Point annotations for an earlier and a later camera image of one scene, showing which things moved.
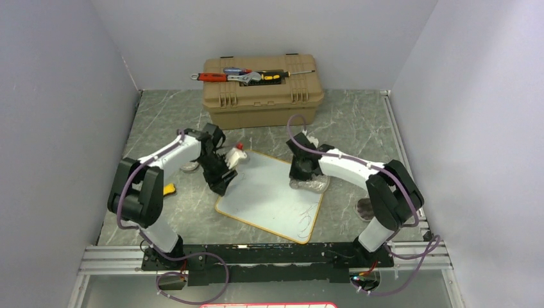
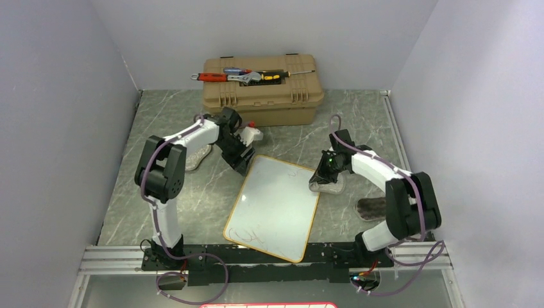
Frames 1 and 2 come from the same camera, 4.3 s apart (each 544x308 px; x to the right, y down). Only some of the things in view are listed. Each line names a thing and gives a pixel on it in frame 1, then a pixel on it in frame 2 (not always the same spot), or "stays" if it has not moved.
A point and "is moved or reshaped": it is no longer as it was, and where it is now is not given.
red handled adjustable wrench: [248, 77] stays
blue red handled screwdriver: [235, 70] stays
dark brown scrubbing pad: [365, 209] stays
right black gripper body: [297, 171] -> [328, 167]
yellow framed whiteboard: [262, 194] is moved or reshaped
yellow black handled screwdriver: [278, 75] stays
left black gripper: [217, 184] -> [238, 162]
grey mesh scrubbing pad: [317, 183] -> [335, 188]
